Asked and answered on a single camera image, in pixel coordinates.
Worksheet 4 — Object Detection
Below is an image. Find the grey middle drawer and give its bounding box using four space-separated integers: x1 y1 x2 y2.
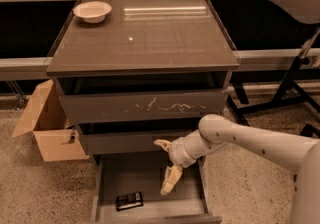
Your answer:
79 130 191 155

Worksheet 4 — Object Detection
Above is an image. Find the black office chair base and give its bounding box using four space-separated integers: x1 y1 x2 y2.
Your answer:
300 124 320 138

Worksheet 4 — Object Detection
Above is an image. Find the black rxbar chocolate bar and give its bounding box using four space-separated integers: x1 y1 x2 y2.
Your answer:
116 192 144 211

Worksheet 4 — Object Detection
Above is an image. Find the white bowl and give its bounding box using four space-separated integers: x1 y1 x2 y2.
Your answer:
73 1 112 24

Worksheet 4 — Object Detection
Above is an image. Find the black rolling stand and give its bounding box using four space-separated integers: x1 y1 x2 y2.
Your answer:
227 0 320 125

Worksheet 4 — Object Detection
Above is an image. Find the grey open bottom drawer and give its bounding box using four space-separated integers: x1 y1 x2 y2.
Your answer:
91 151 222 224

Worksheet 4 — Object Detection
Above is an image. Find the brown cardboard box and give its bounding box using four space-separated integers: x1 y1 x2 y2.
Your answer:
12 80 89 162

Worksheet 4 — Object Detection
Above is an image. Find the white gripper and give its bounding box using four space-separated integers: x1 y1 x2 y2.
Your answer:
154 137 196 195

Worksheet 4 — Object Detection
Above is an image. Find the grey top drawer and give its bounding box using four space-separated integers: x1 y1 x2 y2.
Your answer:
59 89 228 124

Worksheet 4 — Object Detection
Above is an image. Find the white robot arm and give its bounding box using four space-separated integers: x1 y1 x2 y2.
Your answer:
154 114 320 224

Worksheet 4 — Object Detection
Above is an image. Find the grey drawer cabinet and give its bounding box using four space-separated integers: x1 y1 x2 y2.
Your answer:
46 0 241 156

